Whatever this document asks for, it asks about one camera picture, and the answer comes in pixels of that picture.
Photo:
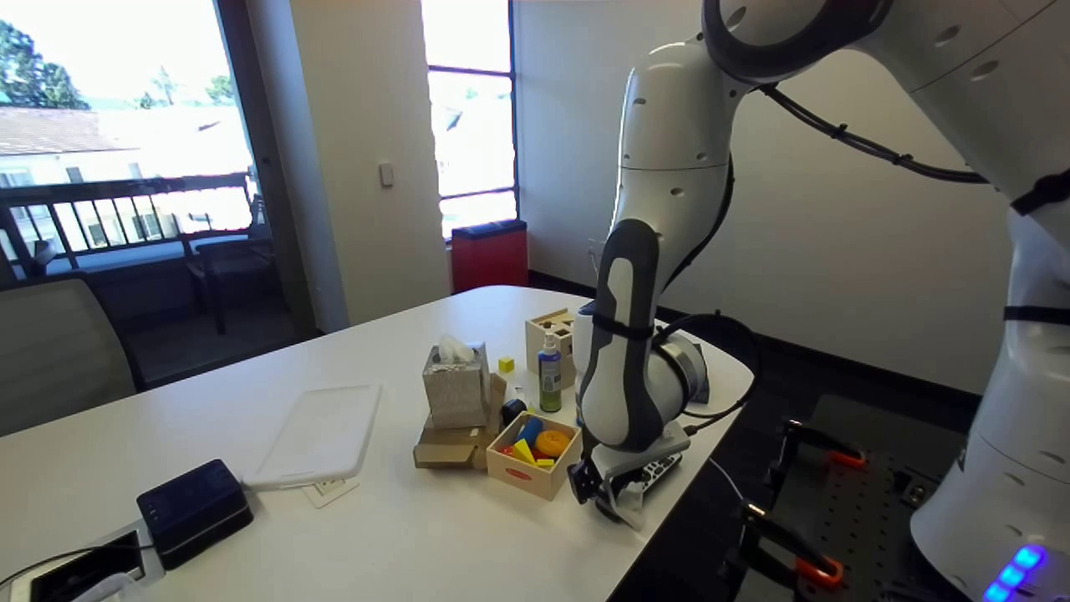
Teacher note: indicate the grey office chair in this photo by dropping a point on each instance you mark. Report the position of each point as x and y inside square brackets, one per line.
[52, 353]

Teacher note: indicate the wooden shape sorter cube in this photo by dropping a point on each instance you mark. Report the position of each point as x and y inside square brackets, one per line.
[552, 339]

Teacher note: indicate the dark round toy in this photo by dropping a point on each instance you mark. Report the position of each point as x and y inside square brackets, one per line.
[514, 408]

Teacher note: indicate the small yellow toy piece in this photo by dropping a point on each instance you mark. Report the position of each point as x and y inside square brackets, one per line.
[505, 365]

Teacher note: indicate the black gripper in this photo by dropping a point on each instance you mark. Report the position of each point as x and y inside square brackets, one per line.
[598, 473]

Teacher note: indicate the dark balcony railing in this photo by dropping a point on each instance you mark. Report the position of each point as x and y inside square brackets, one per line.
[112, 189]

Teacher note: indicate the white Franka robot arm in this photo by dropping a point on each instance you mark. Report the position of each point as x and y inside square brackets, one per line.
[670, 134]

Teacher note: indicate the green cylindrical bottle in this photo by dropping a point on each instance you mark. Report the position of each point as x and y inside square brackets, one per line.
[549, 382]

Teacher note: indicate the yellow toy block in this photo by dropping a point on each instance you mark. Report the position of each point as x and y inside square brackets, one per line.
[519, 451]

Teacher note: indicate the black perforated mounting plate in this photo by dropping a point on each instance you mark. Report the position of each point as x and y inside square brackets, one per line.
[880, 502]

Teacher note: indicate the black remote control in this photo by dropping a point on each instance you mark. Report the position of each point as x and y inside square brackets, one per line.
[658, 471]

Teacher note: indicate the dark balcony chair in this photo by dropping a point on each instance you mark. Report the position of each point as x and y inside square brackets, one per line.
[231, 263]

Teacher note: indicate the white light switch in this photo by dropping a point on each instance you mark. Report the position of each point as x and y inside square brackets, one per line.
[385, 173]

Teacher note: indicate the orange toy ball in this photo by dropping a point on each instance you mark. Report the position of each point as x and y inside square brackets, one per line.
[549, 444]

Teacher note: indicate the white framed tablet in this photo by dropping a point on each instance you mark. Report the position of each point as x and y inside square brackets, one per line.
[84, 570]

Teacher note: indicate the dark blue square box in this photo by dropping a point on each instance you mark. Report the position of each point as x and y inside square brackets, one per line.
[193, 509]

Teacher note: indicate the red bin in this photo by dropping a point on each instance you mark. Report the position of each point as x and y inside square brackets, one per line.
[489, 257]

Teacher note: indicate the wooden toy box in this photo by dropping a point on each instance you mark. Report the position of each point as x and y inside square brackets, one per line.
[528, 473]

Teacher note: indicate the blue toy block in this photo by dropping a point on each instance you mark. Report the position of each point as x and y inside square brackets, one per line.
[531, 427]

